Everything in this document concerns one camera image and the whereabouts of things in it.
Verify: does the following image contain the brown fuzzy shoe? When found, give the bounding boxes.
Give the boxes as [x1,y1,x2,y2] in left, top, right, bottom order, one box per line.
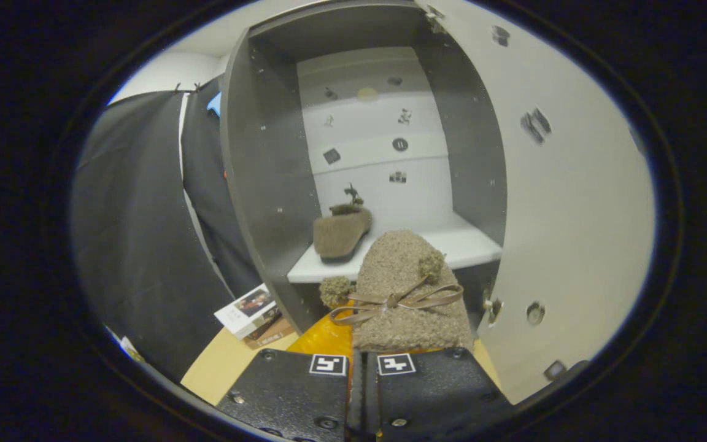
[319,230,474,354]
[313,183,374,263]

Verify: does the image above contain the grey shoe cabinet door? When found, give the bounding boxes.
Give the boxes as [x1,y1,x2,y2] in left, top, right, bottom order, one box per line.
[415,0,656,406]

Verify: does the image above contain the black backdrop cloth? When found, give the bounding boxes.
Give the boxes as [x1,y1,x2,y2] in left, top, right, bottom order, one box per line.
[71,77,262,381]

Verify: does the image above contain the brown book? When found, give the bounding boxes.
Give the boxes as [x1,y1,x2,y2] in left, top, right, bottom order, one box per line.
[244,316,296,350]

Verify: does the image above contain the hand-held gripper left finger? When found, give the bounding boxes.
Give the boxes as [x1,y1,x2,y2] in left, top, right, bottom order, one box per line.
[215,301,354,442]

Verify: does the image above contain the white and yellow object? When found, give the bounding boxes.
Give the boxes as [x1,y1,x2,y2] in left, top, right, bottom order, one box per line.
[108,328,145,363]

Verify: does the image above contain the white book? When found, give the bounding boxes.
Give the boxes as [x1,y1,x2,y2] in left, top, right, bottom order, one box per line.
[214,284,280,340]

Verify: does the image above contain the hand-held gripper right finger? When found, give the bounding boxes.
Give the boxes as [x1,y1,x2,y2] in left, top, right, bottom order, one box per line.
[360,347,514,442]

